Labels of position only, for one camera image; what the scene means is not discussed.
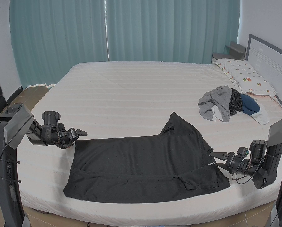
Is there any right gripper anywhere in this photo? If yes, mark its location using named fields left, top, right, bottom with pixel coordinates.
left=209, top=152, right=246, bottom=176

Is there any grey bedside table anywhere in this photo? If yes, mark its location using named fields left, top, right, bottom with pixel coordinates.
left=212, top=41, right=246, bottom=61

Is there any white printed pillow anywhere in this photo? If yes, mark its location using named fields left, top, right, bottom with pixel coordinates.
left=213, top=58, right=278, bottom=96

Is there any pile of clothes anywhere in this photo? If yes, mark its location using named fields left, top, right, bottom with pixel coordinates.
left=197, top=85, right=270, bottom=125

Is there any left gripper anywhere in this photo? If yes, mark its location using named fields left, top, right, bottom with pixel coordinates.
left=62, top=127, right=88, bottom=148

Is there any black T-shirt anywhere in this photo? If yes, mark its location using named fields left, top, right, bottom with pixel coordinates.
left=63, top=112, right=231, bottom=203

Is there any bed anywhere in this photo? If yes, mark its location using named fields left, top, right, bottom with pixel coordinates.
left=17, top=34, right=282, bottom=223

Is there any blue-green curtain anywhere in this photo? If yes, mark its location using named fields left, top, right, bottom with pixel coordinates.
left=10, top=0, right=108, bottom=89
left=106, top=0, right=241, bottom=63

